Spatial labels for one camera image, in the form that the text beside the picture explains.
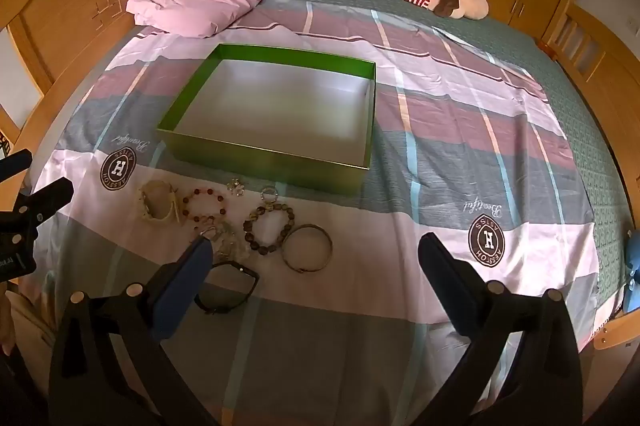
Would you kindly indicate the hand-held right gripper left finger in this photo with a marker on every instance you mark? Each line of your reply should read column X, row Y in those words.
column 176, row 291

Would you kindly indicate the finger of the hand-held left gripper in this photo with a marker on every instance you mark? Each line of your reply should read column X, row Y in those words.
column 15, row 164
column 42, row 198

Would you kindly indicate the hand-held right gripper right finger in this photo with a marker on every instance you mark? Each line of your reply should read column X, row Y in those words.
column 450, row 288

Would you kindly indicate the black wristwatch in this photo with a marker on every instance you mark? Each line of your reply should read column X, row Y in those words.
column 245, row 286

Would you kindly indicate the metal bangle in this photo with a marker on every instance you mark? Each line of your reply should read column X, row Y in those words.
column 306, row 268

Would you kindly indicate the green cardboard box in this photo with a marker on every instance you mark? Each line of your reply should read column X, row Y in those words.
column 280, row 106

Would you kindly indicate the person's left hand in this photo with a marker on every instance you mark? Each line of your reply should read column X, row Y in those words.
column 6, row 326

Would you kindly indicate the clear crystal earrings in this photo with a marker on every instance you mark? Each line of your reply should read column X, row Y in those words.
column 236, row 187

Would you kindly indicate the plaid bed sheet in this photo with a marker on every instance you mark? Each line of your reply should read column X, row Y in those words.
column 450, row 146

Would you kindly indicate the wooden headboard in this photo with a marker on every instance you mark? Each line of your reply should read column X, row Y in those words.
column 65, row 21

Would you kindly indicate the wooden chair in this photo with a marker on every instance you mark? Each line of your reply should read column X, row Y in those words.
column 620, row 331

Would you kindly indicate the green patterned bedspread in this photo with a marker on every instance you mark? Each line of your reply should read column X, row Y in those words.
column 575, row 106

